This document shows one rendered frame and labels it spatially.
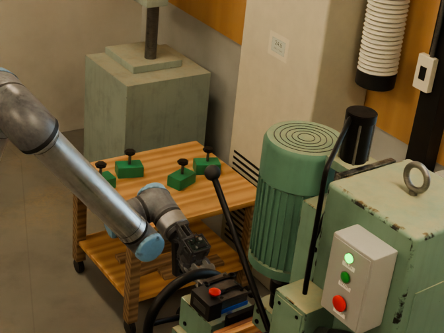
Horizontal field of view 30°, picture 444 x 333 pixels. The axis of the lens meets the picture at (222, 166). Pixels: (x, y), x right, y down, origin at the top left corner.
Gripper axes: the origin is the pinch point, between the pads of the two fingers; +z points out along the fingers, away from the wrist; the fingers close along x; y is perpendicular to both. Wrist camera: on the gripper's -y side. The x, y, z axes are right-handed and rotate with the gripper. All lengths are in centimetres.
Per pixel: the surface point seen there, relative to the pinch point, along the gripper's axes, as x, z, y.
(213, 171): -26, 8, 65
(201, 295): -19.6, 13.8, 24.9
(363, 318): -28, 54, 77
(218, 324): -18.5, 21.3, 22.2
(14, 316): -13, -76, -115
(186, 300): -20.3, 10.8, 18.6
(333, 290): -28, 47, 76
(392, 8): 106, -60, 40
